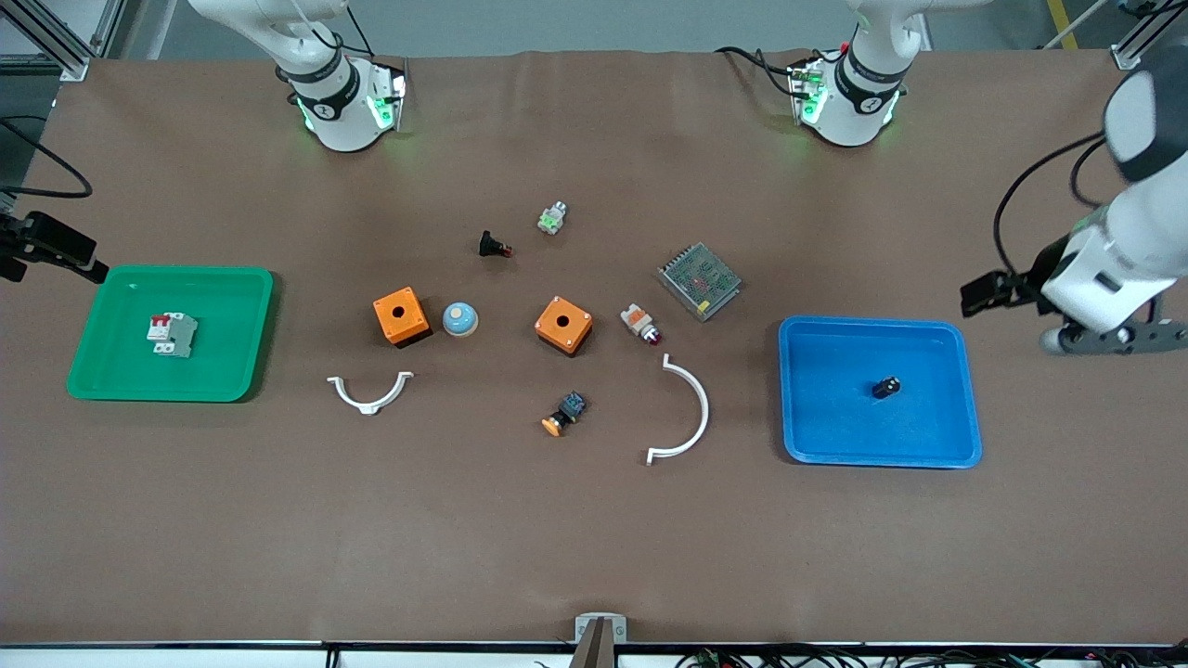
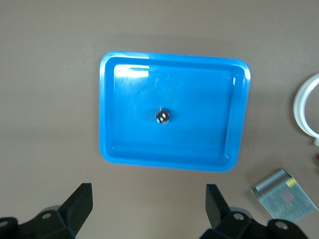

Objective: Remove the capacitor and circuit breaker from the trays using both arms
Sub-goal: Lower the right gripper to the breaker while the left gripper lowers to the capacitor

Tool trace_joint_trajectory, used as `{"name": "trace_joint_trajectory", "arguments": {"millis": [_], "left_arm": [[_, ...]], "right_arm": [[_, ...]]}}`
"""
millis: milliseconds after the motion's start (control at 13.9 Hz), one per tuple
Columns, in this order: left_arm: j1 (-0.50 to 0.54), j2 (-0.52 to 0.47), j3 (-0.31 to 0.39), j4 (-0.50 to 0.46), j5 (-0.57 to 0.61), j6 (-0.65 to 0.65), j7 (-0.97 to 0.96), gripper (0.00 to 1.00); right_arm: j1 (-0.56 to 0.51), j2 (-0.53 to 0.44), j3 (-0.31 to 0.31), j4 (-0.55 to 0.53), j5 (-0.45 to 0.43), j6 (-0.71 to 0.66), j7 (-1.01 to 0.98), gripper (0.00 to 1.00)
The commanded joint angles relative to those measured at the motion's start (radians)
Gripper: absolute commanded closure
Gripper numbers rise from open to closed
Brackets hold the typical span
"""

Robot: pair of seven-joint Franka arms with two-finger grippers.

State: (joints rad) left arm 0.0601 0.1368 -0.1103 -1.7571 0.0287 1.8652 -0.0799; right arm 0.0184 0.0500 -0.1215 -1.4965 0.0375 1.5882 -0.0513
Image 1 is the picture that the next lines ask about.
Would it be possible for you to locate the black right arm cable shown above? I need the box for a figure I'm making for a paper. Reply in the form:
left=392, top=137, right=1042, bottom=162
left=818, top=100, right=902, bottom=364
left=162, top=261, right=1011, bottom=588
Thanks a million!
left=0, top=116, right=94, bottom=199

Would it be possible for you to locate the white orange red switch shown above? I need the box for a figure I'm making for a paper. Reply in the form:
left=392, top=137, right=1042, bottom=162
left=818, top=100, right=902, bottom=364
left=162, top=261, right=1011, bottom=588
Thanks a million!
left=620, top=302, right=664, bottom=347

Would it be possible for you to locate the green plastic tray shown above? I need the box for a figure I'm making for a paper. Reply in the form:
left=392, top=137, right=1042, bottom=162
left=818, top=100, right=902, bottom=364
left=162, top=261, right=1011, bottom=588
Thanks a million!
left=67, top=265, right=276, bottom=404

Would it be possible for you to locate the orange black push button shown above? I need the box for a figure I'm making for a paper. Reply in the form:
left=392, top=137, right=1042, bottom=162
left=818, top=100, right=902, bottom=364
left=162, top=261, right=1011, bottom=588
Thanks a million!
left=541, top=391, right=588, bottom=438

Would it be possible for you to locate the grey red circuit breaker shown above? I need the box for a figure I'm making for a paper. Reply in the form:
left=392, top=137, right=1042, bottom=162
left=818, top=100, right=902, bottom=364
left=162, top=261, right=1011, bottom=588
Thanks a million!
left=146, top=312, right=199, bottom=359

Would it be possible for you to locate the black cable bundle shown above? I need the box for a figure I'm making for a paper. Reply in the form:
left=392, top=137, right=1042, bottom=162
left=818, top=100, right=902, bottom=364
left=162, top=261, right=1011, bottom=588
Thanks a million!
left=673, top=643, right=1188, bottom=668

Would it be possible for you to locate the large white curved bracket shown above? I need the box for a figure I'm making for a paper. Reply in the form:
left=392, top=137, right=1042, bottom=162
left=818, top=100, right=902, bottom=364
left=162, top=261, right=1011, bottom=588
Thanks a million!
left=646, top=353, right=711, bottom=467

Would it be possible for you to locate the blue plastic tray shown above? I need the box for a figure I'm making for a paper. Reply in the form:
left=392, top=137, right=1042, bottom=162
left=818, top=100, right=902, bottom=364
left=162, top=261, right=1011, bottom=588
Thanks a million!
left=778, top=315, right=983, bottom=469

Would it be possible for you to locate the orange button box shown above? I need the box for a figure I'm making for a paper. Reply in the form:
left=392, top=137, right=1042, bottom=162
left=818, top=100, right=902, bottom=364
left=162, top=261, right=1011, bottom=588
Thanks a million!
left=372, top=287, right=433, bottom=349
left=534, top=296, right=595, bottom=357

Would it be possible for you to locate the arm base box green light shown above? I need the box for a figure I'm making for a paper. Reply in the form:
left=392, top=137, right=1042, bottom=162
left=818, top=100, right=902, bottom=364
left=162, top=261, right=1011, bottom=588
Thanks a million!
left=787, top=58, right=829, bottom=126
left=369, top=60, right=409, bottom=133

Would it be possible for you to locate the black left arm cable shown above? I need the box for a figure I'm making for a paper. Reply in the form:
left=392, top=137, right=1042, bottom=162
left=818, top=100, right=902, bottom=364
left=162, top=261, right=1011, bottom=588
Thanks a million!
left=991, top=130, right=1110, bottom=275

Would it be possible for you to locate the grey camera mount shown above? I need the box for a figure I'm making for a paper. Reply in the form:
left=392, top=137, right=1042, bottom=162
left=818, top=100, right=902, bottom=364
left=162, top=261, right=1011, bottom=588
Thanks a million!
left=574, top=612, right=628, bottom=668

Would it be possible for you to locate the black base cable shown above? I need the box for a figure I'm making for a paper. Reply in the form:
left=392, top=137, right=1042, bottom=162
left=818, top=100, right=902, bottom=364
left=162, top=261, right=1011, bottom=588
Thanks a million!
left=715, top=45, right=801, bottom=98

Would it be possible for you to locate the small white curved bracket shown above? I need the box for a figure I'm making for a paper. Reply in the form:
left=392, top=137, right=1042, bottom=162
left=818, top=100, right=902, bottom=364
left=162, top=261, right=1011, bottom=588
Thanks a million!
left=326, top=371, right=415, bottom=417

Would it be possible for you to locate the brown table mat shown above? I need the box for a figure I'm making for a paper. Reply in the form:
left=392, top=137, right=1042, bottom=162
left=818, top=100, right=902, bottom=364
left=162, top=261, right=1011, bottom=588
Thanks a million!
left=0, top=48, right=1188, bottom=646

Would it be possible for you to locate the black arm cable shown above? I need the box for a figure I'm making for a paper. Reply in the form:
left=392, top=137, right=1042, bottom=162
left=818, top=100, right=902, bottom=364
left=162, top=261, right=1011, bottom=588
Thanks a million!
left=0, top=116, right=94, bottom=199
left=991, top=130, right=1110, bottom=275

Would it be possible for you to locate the aluminium frame profile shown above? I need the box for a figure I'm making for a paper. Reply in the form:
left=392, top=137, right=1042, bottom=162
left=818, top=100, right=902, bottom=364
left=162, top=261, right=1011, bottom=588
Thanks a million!
left=1112, top=0, right=1188, bottom=71
left=0, top=0, right=126, bottom=83

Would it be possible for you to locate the metal mesh power supply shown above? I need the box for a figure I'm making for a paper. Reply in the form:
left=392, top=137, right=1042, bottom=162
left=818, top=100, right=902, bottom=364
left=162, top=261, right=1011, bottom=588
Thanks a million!
left=657, top=242, right=743, bottom=323

